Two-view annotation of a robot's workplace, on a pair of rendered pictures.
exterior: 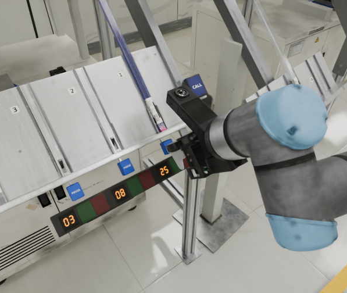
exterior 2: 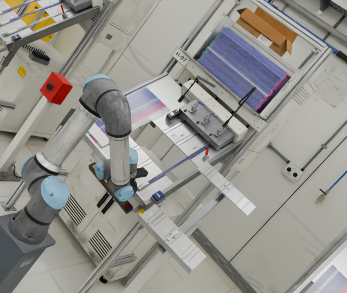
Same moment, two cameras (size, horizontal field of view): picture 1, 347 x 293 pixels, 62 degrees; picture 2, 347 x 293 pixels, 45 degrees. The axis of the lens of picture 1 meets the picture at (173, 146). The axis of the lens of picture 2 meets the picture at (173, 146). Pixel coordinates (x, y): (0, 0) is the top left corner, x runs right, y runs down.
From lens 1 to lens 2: 1.84 m
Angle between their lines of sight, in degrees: 59
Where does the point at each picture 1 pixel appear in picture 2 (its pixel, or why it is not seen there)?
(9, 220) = (88, 191)
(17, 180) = (106, 150)
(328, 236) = (99, 165)
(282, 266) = not seen: outside the picture
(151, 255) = (69, 281)
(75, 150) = not seen: hidden behind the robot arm
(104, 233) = (81, 261)
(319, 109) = (131, 156)
